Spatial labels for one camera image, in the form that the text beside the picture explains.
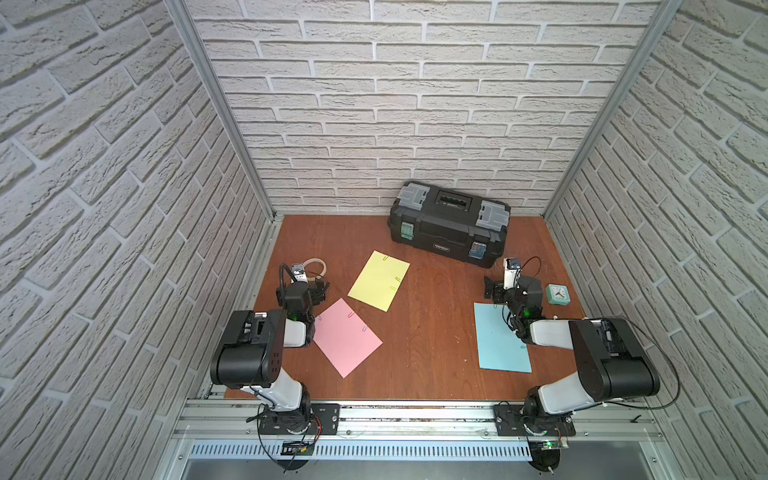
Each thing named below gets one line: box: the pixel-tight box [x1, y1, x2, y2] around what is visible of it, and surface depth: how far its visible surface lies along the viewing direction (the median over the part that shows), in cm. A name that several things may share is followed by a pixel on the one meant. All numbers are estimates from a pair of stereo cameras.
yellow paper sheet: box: [347, 250, 411, 313], surface depth 103 cm
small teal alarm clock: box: [546, 284, 571, 306], surface depth 97 cm
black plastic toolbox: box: [388, 180, 511, 269], surface depth 100 cm
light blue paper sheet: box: [473, 302, 533, 373], surface depth 87 cm
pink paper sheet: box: [313, 298, 383, 379], surface depth 92 cm
